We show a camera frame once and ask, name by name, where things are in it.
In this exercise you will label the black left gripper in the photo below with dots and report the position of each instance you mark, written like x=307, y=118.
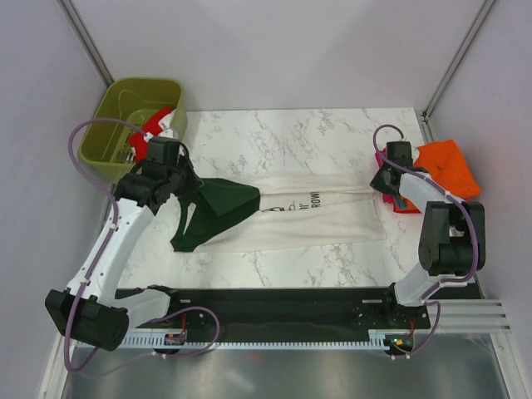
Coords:
x=194, y=182

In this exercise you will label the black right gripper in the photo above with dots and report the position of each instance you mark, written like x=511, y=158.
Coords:
x=376, y=184

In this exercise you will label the cream green Charlie Brown shirt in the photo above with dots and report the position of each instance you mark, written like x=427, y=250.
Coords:
x=270, y=213

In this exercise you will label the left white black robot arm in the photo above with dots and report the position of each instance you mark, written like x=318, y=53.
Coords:
x=87, y=310

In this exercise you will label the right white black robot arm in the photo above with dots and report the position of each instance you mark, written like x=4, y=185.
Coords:
x=452, y=241

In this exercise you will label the pink folded shirt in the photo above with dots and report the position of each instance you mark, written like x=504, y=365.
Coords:
x=387, y=199

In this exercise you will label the teal folded shirt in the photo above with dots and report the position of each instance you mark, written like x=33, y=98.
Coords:
x=399, y=202

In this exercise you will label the red folded shirt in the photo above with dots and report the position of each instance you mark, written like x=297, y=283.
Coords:
x=412, y=209

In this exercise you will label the red shirt in bin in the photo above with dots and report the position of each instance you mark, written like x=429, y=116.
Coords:
x=153, y=126

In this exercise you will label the orange folded shirt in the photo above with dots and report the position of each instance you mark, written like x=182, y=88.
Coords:
x=444, y=161

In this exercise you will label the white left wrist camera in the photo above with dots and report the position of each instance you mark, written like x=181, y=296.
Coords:
x=169, y=133

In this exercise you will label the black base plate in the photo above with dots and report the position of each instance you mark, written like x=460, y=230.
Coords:
x=299, y=313

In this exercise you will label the white slotted cable duct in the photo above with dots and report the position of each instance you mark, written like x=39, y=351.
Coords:
x=162, y=340

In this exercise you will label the left aluminium frame post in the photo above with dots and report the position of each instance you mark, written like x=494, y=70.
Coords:
x=73, y=16

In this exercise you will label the aluminium frame post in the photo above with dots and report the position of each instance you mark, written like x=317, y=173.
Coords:
x=472, y=32
x=73, y=16

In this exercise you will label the right aluminium frame post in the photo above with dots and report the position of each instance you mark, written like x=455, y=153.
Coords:
x=472, y=32

